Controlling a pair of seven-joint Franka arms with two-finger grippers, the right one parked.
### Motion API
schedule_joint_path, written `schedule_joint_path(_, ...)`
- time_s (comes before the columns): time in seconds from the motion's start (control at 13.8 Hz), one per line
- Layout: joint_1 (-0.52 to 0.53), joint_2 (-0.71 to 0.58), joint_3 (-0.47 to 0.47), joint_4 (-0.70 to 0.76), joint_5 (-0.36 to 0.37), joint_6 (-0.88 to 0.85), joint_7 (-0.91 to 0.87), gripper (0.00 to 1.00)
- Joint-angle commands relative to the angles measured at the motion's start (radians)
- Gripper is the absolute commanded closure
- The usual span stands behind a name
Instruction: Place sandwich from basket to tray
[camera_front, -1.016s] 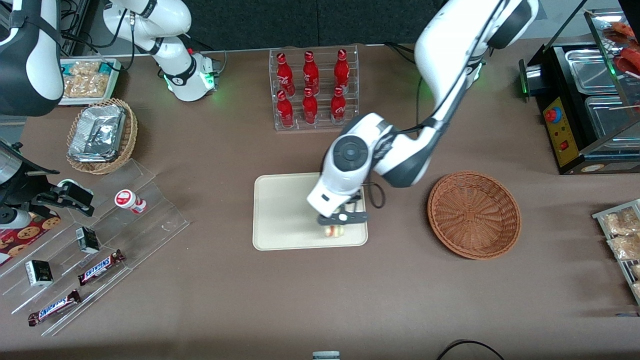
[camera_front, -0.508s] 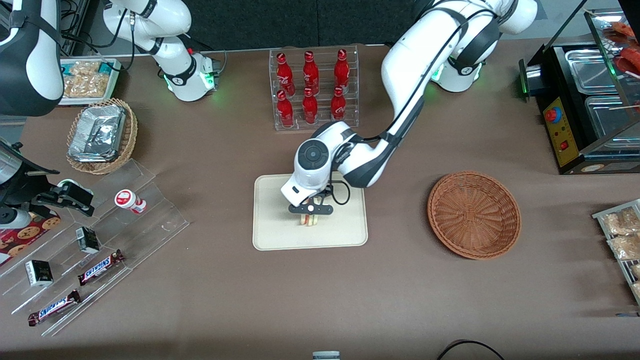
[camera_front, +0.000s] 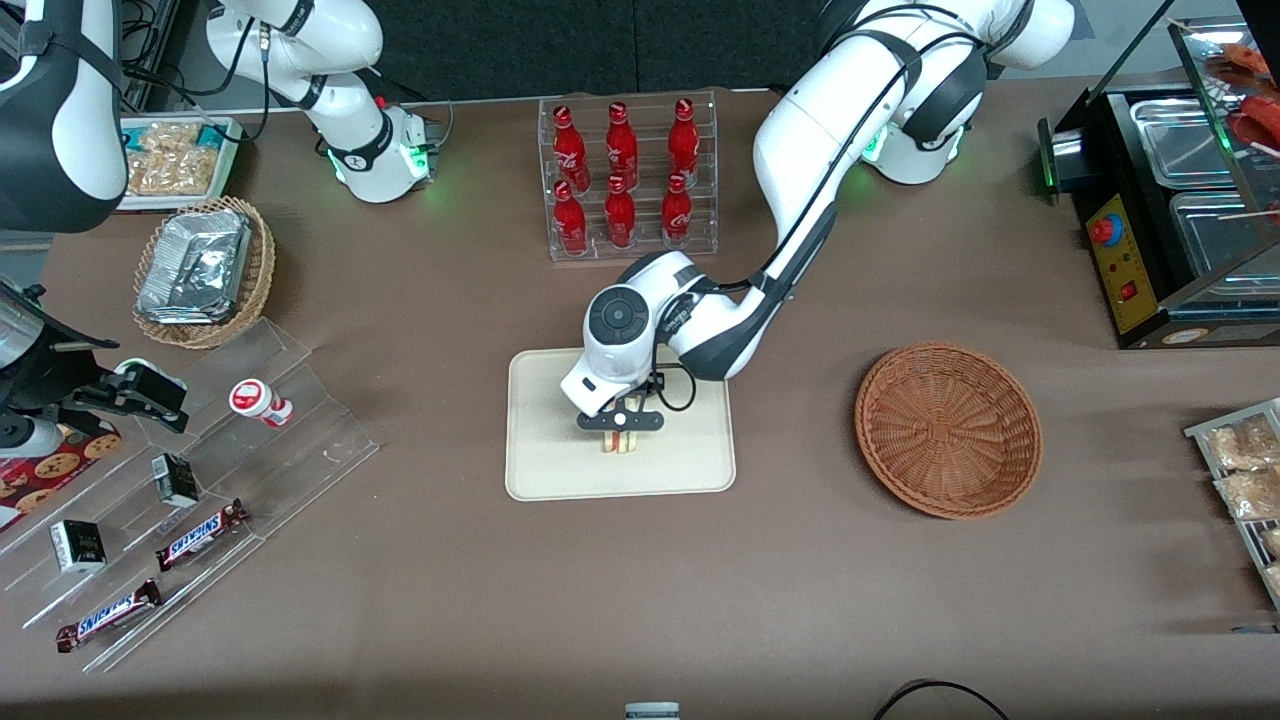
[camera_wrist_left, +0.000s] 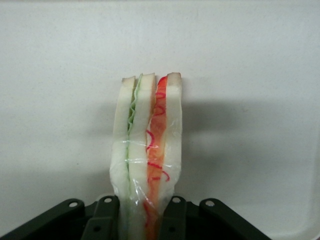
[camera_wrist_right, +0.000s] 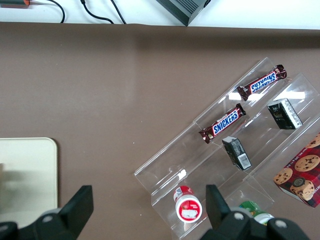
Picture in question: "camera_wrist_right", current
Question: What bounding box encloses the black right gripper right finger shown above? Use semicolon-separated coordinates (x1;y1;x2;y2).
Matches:
205;184;231;230

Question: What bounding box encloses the green yoghurt cup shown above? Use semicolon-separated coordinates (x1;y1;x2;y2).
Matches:
238;200;275;225

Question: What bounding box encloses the cream plastic tray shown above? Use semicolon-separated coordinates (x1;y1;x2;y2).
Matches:
0;137;59;230

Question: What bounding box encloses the orange tipped black tool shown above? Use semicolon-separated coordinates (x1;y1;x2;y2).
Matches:
0;0;32;7

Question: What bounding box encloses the clear acrylic stepped stand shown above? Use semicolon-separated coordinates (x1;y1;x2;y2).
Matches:
133;56;320;239

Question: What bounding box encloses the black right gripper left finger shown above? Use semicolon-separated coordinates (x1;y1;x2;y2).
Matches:
59;184;95;230

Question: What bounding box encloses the dark grey ribbed device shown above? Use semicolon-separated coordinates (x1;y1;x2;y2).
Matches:
155;0;214;27

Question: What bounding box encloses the red cookie box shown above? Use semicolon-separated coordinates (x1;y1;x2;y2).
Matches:
272;133;320;209

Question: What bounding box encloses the red yoghurt cup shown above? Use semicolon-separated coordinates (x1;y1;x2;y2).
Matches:
172;185;203;223

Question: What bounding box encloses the thin black cable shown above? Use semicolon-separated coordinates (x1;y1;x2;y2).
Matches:
109;0;127;25
79;0;116;25
29;0;67;24

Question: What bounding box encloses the small black carton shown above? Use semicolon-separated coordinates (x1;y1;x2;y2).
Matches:
221;135;252;171
266;97;304;131

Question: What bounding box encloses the brown Snickers bar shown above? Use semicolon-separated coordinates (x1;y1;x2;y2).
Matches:
236;64;288;102
198;103;248;145

